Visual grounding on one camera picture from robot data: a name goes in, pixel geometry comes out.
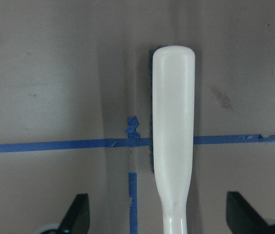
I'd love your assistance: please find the white hand brush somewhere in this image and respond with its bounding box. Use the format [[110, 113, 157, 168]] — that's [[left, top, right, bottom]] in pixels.
[[152, 46, 195, 234]]

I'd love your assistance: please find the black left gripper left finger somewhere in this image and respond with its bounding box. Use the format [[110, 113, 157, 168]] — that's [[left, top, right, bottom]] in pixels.
[[59, 194, 90, 234]]

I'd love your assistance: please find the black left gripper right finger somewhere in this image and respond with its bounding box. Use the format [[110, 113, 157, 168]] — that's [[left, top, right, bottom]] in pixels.
[[226, 192, 270, 234]]

